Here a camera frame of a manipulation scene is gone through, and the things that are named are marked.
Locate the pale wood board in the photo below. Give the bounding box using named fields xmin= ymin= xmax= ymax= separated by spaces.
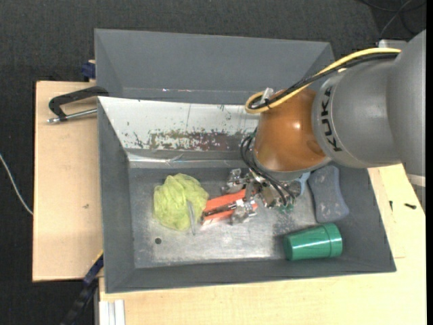
xmin=32 ymin=81 xmax=104 ymax=282

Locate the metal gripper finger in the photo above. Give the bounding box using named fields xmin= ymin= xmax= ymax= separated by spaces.
xmin=230 ymin=198 xmax=260 ymax=225
xmin=221 ymin=168 xmax=252 ymax=196

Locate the yellow-green mesh bath sponge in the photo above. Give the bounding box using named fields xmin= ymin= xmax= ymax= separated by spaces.
xmin=154 ymin=173 xmax=210 ymax=236

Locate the grey metal bin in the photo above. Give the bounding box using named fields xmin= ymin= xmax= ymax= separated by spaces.
xmin=93 ymin=28 xmax=397 ymax=294

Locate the green plastic cup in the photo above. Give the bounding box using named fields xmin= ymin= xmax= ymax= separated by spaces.
xmin=282 ymin=222 xmax=344 ymax=262

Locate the orange flat tool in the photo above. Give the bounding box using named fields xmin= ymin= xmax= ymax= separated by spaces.
xmin=200 ymin=189 xmax=258 ymax=226

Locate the blue-grey sponge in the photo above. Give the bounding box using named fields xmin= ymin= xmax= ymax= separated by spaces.
xmin=306 ymin=165 xmax=350 ymax=223

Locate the black cylinder on white bracket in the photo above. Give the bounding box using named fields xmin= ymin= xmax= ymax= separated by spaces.
xmin=289 ymin=171 xmax=311 ymax=196

